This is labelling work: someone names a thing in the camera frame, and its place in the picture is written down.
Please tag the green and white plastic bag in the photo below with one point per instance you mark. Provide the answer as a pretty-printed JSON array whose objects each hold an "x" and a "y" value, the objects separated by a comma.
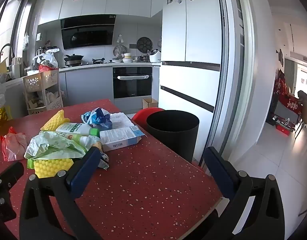
[{"x": 51, "y": 145}]

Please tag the red stool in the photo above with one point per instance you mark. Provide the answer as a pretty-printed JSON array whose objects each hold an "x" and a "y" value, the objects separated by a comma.
[{"x": 143, "y": 115}]

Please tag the red basket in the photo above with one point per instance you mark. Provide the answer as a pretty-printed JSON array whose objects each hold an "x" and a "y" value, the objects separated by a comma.
[{"x": 47, "y": 68}]

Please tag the yellow sponge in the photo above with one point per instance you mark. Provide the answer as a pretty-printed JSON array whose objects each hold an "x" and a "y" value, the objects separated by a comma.
[{"x": 51, "y": 167}]

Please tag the white bottle green cap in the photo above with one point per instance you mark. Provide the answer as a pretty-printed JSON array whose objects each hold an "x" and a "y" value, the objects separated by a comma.
[{"x": 76, "y": 128}]

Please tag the black built-in oven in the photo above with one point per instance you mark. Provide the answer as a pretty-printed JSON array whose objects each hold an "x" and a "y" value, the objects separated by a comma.
[{"x": 132, "y": 82}]

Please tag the wall outlet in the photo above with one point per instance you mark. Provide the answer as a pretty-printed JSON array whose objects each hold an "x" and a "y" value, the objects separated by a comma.
[{"x": 38, "y": 37}]

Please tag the pale plastic bottle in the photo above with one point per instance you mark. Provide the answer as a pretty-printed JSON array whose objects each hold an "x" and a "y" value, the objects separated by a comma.
[{"x": 84, "y": 139}]

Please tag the metal cooking pot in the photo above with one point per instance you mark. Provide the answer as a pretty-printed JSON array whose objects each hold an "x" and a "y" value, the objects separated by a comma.
[{"x": 143, "y": 58}]

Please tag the black trash bin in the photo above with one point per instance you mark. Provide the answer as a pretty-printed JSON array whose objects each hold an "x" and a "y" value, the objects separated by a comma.
[{"x": 172, "y": 135}]

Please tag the white carton box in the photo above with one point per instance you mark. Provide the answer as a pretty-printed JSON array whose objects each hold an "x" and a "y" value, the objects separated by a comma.
[{"x": 118, "y": 140}]

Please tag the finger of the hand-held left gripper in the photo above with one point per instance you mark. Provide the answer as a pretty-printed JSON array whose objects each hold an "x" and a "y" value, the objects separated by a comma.
[{"x": 8, "y": 176}]

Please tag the blue plastic bag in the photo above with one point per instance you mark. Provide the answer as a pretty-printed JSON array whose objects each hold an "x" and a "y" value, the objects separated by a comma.
[{"x": 98, "y": 116}]

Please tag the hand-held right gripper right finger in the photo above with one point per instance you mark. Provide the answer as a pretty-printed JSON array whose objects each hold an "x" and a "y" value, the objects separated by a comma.
[{"x": 218, "y": 172}]

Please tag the red and pink plastic bag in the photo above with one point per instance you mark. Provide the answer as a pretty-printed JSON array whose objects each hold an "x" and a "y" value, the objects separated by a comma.
[{"x": 13, "y": 142}]

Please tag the beige plastic storage cart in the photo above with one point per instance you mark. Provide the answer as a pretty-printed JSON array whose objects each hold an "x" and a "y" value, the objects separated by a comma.
[{"x": 41, "y": 80}]

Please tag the red box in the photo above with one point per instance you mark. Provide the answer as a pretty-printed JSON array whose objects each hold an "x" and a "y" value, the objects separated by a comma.
[{"x": 283, "y": 130}]

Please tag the stack of white bowls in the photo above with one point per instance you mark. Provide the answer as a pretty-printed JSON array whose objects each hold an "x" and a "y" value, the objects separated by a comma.
[{"x": 127, "y": 58}]

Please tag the white paper towel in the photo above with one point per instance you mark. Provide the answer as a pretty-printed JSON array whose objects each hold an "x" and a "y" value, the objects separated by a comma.
[{"x": 121, "y": 121}]

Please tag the round black wall rack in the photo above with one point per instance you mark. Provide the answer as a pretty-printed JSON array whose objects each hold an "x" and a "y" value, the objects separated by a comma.
[{"x": 144, "y": 43}]

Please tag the yellow foam net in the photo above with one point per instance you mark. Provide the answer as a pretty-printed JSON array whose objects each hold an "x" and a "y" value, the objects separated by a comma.
[{"x": 56, "y": 118}]

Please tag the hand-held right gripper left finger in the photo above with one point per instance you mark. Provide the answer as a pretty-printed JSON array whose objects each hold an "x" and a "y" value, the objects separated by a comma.
[{"x": 84, "y": 172}]

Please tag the round fan-shaped strainer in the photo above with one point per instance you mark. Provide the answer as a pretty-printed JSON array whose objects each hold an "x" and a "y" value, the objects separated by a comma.
[{"x": 119, "y": 50}]

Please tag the black wok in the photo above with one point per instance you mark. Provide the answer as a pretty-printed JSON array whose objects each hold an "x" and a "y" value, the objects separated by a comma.
[{"x": 73, "y": 58}]

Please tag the white rice cooker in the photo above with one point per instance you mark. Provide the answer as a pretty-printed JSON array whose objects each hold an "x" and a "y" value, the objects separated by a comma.
[{"x": 154, "y": 55}]

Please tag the dining chair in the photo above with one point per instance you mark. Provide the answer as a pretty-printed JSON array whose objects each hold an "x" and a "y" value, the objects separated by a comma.
[{"x": 306, "y": 127}]

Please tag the red printed banner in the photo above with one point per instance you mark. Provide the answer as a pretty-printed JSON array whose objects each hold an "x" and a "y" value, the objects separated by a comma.
[{"x": 291, "y": 103}]

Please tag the black range hood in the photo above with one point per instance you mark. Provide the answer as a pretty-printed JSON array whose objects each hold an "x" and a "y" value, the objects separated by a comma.
[{"x": 87, "y": 33}]

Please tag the small crumpled wrapper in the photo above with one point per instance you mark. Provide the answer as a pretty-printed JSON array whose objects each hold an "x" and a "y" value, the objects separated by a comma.
[{"x": 104, "y": 158}]

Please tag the sliding door frame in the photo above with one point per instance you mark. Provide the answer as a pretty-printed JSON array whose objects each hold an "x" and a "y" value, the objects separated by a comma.
[{"x": 243, "y": 55}]

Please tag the brown figure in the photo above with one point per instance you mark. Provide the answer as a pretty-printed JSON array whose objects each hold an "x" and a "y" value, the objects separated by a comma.
[{"x": 303, "y": 100}]

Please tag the white refrigerator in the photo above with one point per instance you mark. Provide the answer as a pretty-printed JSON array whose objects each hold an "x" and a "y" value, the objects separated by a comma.
[{"x": 198, "y": 35}]

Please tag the white upper cabinets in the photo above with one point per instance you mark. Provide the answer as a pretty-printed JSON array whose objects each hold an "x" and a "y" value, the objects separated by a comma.
[{"x": 93, "y": 2}]

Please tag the dark kitchen faucet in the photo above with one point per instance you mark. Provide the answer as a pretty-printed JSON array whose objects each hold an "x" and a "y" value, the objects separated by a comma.
[{"x": 11, "y": 48}]

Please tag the black gas stove burner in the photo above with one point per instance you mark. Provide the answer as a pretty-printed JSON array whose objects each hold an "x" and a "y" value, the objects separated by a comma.
[{"x": 98, "y": 60}]

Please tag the small cardboard box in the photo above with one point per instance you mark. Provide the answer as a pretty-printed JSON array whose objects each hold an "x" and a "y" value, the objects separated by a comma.
[{"x": 149, "y": 103}]

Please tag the hanging clear plastic bag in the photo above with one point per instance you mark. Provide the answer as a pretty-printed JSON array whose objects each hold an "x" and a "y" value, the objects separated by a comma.
[{"x": 26, "y": 40}]

